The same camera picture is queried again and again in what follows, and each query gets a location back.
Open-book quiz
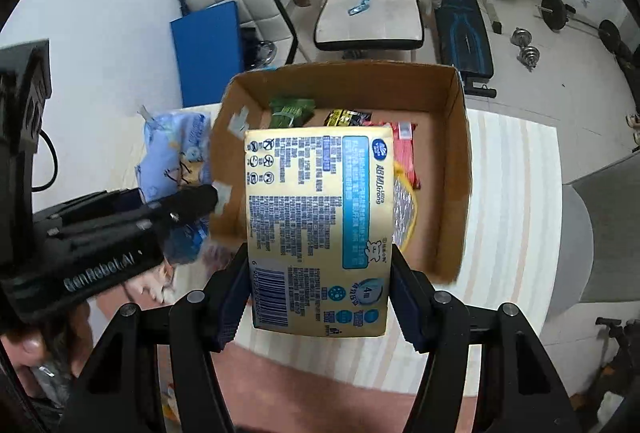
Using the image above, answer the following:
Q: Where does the silver packet with yellow rim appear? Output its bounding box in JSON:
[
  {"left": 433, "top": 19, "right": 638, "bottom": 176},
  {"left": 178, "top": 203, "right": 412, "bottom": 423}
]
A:
[{"left": 391, "top": 160, "right": 420, "bottom": 249}]

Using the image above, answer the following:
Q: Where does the black and yellow snack packet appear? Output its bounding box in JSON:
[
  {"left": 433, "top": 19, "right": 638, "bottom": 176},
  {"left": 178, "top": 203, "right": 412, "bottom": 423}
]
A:
[{"left": 323, "top": 108, "right": 372, "bottom": 128}]

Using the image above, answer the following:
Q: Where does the cardboard box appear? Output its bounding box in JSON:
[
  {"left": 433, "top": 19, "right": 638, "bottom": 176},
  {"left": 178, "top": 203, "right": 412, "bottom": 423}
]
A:
[{"left": 207, "top": 60, "right": 474, "bottom": 285}]

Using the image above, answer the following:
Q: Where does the long barbell with black plates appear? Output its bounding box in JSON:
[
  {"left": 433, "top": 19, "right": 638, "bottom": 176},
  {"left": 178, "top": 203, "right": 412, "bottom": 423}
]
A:
[{"left": 536, "top": 0, "right": 640, "bottom": 66}]

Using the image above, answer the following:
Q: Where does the striped white table cover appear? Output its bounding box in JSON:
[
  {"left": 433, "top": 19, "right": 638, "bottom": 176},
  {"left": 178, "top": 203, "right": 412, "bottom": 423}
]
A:
[{"left": 131, "top": 104, "right": 563, "bottom": 398}]

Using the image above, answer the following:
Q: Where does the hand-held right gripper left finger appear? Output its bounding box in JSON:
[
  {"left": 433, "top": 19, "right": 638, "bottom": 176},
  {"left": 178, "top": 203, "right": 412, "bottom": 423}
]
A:
[{"left": 60, "top": 243, "right": 251, "bottom": 433}]

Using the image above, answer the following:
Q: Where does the yellow tissue pack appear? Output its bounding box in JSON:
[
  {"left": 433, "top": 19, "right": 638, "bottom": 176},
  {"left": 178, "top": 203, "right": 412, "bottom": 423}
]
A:
[{"left": 243, "top": 123, "right": 396, "bottom": 338}]

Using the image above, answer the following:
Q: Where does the pale printed packet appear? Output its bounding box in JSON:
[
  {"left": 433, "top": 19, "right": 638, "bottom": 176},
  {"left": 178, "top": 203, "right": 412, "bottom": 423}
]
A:
[{"left": 131, "top": 240, "right": 237, "bottom": 305}]

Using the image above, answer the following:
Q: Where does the green packet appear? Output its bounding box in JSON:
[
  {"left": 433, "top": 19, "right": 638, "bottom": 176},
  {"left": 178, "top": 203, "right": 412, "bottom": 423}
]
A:
[{"left": 269, "top": 96, "right": 316, "bottom": 129}]

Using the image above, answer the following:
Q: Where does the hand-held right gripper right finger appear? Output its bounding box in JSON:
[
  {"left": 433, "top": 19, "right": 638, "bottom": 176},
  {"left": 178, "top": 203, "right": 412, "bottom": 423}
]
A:
[{"left": 387, "top": 245, "right": 584, "bottom": 433}]

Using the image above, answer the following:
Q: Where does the black stand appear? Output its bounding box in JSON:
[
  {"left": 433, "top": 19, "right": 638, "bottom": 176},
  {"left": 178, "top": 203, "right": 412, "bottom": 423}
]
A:
[{"left": 594, "top": 316, "right": 640, "bottom": 415}]

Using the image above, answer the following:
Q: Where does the black cable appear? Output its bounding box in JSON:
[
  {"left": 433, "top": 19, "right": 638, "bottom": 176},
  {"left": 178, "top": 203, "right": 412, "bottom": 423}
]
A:
[{"left": 30, "top": 130, "right": 59, "bottom": 192}]

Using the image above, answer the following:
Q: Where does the blue printed tissue pack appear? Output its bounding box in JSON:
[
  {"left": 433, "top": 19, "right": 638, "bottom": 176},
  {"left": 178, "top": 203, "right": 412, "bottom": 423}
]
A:
[{"left": 137, "top": 107, "right": 217, "bottom": 265}]

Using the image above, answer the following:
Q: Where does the white padded chair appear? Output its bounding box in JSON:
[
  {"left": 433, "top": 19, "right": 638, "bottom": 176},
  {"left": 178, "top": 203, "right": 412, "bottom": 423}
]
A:
[{"left": 313, "top": 0, "right": 426, "bottom": 62}]

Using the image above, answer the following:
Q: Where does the person's left hand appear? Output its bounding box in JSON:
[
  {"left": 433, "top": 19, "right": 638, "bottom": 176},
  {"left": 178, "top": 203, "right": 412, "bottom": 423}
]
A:
[{"left": 0, "top": 299, "right": 97, "bottom": 381}]

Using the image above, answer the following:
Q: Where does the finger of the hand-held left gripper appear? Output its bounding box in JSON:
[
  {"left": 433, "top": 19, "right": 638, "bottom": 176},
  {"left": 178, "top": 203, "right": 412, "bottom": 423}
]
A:
[{"left": 144, "top": 184, "right": 221, "bottom": 235}]

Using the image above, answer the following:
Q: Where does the blue and black weight bench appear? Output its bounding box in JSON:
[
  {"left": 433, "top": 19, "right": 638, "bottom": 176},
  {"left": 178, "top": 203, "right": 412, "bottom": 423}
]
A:
[{"left": 433, "top": 0, "right": 499, "bottom": 99}]

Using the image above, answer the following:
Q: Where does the blue mat board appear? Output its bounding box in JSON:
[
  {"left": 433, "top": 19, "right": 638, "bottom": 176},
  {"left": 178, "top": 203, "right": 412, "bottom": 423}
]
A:
[{"left": 169, "top": 1, "right": 246, "bottom": 108}]

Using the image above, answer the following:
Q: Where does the red packet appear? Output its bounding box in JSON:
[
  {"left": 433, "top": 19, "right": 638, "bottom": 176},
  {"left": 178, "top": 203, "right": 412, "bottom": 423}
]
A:
[{"left": 389, "top": 121, "right": 424, "bottom": 190}]

